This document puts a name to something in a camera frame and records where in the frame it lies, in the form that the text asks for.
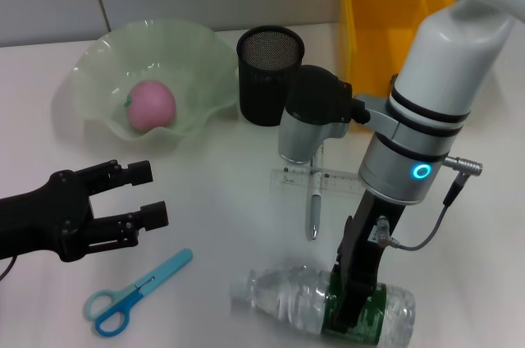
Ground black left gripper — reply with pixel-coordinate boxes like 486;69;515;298
0;158;170;263

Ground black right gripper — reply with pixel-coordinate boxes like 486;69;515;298
331;191;406;332

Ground green label water bottle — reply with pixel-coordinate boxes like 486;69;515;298
228;265;418;345

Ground pink peach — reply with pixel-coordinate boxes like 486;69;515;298
124;80;177;132

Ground blue scissors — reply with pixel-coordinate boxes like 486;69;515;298
83;247;194;337

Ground silver ballpoint pen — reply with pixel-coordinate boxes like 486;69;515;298
306;146;326;241

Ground transparent plastic ruler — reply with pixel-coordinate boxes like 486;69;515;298
270;166;364;197

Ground pale green glass fruit plate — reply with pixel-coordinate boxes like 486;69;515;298
65;18;240;143

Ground black mesh pen holder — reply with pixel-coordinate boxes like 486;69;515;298
235;25;307;127

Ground yellow plastic storage bin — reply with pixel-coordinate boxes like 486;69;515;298
338;0;456;135

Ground dark left gripper cable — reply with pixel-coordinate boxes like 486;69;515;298
0;256;17;282

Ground grey right gripper cable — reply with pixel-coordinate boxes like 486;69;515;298
375;156;485;253

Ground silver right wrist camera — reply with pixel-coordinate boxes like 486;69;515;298
278;63;370;165

